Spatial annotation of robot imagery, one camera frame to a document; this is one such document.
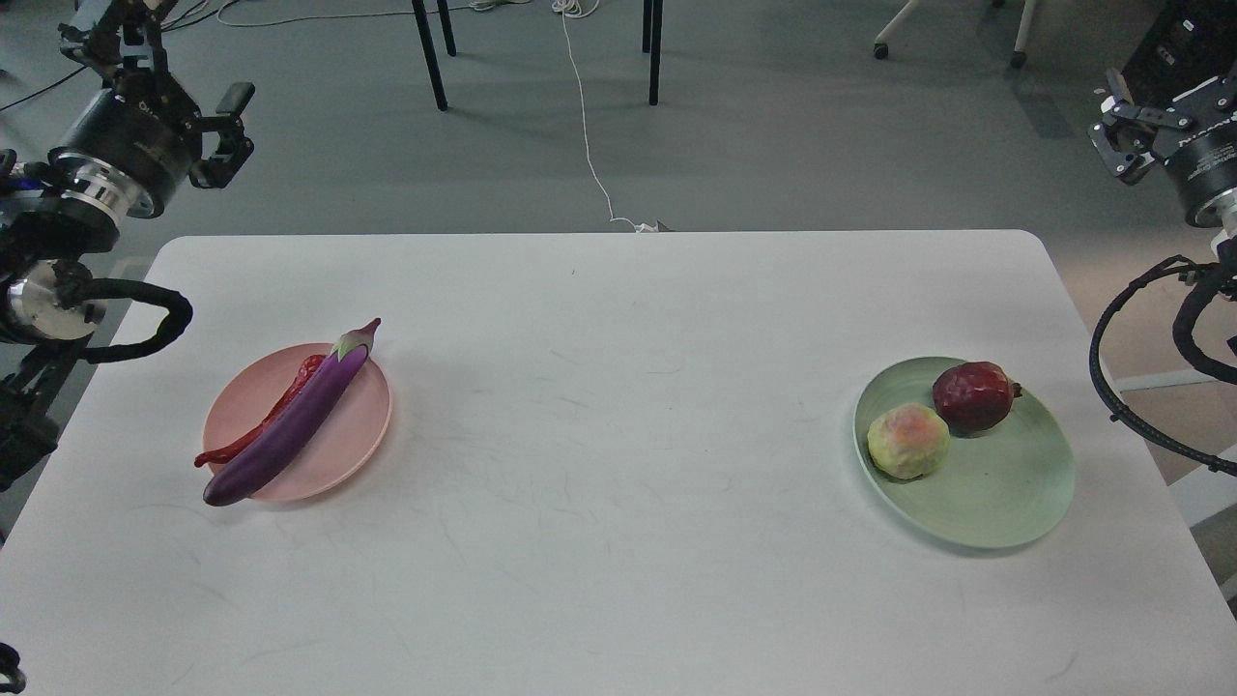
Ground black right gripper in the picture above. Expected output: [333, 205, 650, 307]
[1089, 68, 1236, 230]

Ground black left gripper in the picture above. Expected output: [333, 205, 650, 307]
[48, 1, 256, 219]

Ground dark red pomegranate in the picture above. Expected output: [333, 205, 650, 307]
[931, 362, 1023, 433]

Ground red chili pepper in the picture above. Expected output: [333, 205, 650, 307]
[193, 344, 325, 469]

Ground purple eggplant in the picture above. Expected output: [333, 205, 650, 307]
[203, 318, 383, 507]

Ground yellow green peach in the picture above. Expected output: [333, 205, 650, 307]
[863, 402, 952, 480]

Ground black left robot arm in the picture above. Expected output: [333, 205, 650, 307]
[1, 1, 255, 490]

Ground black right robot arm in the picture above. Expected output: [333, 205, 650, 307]
[1087, 68, 1236, 476]

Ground black equipment case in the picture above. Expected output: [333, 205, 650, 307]
[1121, 1, 1236, 108]

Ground white office chair base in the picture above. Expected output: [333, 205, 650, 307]
[870, 1, 1044, 73]

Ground black chair leg left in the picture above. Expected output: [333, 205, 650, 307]
[411, 0, 458, 112]

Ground black chair leg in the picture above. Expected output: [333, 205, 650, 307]
[411, 0, 458, 112]
[641, 0, 664, 106]

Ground green plate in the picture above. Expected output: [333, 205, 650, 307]
[852, 357, 1077, 550]

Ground pink plate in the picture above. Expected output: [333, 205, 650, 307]
[202, 342, 393, 504]

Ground black chair leg right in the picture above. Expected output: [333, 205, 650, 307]
[641, 0, 664, 106]

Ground black floor cables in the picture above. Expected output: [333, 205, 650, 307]
[0, 0, 238, 112]

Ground white floor cable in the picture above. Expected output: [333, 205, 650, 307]
[216, 0, 661, 232]

